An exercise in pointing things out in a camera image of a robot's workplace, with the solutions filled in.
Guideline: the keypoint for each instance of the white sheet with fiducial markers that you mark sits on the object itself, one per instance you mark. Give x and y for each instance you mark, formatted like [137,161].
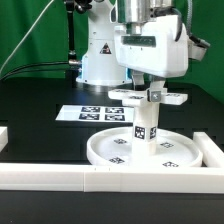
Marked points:
[81,113]

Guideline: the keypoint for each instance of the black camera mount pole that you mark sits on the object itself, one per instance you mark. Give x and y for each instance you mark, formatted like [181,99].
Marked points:
[80,6]

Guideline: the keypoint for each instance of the white cross-shaped table base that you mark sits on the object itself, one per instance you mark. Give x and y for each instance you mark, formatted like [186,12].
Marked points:
[133,98]

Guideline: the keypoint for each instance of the white round table top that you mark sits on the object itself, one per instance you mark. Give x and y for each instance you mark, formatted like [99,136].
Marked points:
[113,147]

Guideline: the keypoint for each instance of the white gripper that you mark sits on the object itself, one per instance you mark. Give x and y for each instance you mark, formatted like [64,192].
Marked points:
[162,48]

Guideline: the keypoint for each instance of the white U-shaped workspace frame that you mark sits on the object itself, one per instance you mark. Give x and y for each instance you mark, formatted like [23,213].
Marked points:
[167,178]

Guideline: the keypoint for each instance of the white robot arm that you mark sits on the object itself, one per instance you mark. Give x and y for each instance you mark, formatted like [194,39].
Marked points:
[99,65]

